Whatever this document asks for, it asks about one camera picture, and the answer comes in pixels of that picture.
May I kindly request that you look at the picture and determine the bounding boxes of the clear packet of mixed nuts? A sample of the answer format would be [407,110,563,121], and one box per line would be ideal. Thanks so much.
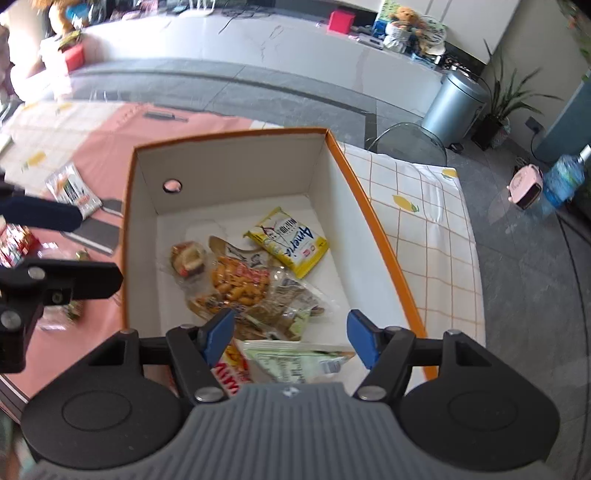
[239,265,341,343]

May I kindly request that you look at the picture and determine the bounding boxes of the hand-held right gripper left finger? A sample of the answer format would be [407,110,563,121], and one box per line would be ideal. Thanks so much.
[88,308,237,405]

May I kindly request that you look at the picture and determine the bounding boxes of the clear peanut packet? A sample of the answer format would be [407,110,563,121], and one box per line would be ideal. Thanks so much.
[187,236,274,320]

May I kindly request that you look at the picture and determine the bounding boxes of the silver trash can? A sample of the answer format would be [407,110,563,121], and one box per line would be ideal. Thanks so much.
[421,68,489,149]

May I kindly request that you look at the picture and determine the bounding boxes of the yellow snack packet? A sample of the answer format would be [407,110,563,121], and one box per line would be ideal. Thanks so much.
[243,206,330,280]

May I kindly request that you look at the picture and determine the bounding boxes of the large blue water bottle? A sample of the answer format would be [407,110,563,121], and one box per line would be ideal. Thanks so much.
[542,144,591,209]

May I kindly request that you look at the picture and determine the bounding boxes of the small green snack packet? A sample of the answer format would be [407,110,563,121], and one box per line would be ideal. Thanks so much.
[37,247,96,331]

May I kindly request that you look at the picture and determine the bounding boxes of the pink table mat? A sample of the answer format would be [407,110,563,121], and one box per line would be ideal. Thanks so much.
[0,102,254,403]

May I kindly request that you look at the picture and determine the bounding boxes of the red storage box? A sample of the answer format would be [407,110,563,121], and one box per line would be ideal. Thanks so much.
[61,43,87,73]

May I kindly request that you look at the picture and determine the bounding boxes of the clear plastic chair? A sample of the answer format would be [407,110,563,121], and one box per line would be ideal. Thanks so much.
[366,122,450,168]

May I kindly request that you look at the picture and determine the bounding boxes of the small clear pastry packet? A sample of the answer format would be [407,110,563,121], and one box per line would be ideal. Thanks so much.
[159,239,209,291]

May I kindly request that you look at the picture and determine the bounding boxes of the white green-label chip packet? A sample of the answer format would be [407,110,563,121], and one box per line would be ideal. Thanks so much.
[235,339,357,387]

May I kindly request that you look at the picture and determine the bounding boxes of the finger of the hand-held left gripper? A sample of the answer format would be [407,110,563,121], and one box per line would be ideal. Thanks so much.
[0,259,124,306]
[0,193,85,232]

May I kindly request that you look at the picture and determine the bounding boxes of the pink square box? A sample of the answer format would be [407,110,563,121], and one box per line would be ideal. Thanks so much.
[328,10,354,34]

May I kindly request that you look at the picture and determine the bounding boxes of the brown teddy bear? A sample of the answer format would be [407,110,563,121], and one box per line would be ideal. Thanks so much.
[389,5,426,29]

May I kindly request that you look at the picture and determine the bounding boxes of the potted long-leaf plant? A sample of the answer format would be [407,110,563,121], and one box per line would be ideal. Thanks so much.
[470,38,563,151]

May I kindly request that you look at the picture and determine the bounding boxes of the dark green cabinet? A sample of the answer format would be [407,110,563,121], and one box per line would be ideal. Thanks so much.
[536,80,591,164]

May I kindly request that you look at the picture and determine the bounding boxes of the white television console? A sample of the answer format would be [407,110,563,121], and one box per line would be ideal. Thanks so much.
[39,8,445,114]

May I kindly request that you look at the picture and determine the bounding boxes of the white green snack packet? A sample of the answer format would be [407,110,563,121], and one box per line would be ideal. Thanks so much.
[44,162,103,219]

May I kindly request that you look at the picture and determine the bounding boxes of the orange cardboard box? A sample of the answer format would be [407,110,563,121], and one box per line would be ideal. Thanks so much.
[121,128,440,382]

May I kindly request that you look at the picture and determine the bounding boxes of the red orange stick snack packet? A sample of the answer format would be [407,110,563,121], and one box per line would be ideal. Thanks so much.
[209,340,254,400]

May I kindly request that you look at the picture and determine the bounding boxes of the pink space heater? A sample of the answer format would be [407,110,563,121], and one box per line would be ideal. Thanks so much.
[507,164,545,209]

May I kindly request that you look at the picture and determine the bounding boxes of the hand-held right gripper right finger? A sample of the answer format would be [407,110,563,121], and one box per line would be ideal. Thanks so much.
[346,310,498,403]

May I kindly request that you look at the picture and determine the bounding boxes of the orange plush toy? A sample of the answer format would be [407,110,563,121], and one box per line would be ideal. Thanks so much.
[31,0,93,35]

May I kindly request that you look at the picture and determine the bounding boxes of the round paper fan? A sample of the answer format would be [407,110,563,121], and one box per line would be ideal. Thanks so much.
[417,15,450,57]

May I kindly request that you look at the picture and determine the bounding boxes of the blue picture card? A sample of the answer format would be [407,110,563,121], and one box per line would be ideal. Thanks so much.
[373,0,393,38]

